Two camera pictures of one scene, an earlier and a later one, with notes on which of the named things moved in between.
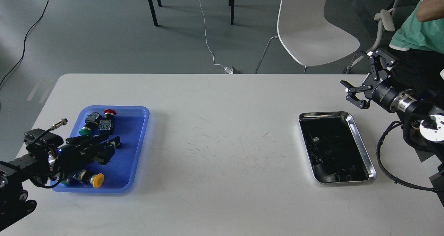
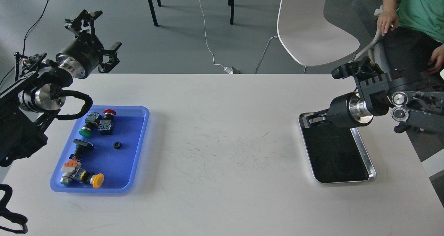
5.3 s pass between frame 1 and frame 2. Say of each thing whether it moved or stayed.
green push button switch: stayed
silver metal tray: stayed
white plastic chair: stayed
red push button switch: stayed
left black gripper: moved
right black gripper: moved
